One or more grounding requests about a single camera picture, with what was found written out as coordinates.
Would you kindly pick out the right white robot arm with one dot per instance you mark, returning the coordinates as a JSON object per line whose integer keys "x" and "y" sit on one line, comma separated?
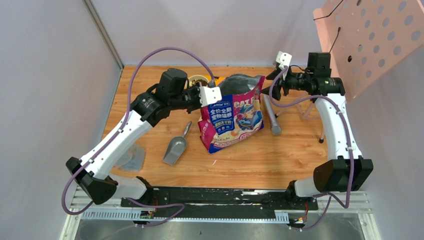
{"x": 346, "y": 169}

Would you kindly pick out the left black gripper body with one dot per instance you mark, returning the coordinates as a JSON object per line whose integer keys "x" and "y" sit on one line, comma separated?
{"x": 192, "y": 100}

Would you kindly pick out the metal scoop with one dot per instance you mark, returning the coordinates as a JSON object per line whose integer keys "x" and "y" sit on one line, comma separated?
{"x": 176, "y": 146}

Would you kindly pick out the clear plastic bag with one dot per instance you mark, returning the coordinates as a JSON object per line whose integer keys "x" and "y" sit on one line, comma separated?
{"x": 132, "y": 160}

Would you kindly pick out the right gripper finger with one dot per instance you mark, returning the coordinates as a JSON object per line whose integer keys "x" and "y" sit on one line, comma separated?
{"x": 273, "y": 74}
{"x": 275, "y": 93}

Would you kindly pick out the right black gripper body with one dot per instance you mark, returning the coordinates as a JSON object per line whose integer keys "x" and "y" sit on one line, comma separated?
{"x": 294, "y": 80}

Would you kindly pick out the pet food bag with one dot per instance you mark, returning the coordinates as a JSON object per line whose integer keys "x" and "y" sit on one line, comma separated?
{"x": 236, "y": 117}

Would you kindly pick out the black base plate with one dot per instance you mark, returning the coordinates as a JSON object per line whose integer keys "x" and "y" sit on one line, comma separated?
{"x": 228, "y": 203}

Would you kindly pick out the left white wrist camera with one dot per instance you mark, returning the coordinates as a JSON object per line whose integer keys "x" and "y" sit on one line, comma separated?
{"x": 209, "y": 95}

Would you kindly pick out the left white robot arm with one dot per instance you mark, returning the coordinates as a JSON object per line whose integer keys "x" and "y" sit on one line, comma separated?
{"x": 92, "y": 171}

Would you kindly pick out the pink perforated stand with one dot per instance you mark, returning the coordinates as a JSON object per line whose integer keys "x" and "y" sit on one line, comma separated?
{"x": 377, "y": 49}

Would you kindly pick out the kibble in cream bowl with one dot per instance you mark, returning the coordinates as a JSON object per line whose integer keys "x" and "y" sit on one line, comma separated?
{"x": 198, "y": 82}

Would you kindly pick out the aluminium rail frame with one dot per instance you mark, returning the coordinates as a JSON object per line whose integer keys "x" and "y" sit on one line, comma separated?
{"x": 120, "y": 219}

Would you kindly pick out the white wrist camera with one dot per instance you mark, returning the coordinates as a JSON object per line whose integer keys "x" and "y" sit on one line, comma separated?
{"x": 209, "y": 95}
{"x": 282, "y": 63}

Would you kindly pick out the silver microphone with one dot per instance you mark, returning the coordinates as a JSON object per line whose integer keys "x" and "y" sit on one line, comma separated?
{"x": 274, "y": 125}

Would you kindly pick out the yellow double bowl feeder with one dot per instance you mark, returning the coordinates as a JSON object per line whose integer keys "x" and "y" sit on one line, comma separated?
{"x": 217, "y": 79}

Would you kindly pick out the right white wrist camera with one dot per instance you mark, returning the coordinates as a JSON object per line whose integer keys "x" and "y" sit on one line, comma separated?
{"x": 282, "y": 63}

